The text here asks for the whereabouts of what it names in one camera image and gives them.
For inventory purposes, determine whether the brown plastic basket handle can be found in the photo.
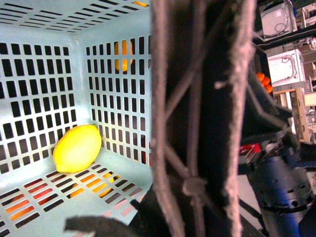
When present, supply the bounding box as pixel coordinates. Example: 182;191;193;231
150;0;256;237

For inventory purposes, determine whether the yellow lemon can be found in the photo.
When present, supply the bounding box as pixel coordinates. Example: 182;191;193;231
53;124;102;173

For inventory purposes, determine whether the teal plastic shopping basket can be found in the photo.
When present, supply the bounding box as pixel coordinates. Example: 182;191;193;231
0;0;152;237

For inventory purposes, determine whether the orange fruit pile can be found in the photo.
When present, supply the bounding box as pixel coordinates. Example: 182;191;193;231
255;72;273;93

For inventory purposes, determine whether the white appliance box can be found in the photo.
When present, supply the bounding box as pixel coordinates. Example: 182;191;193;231
268;49;306;87

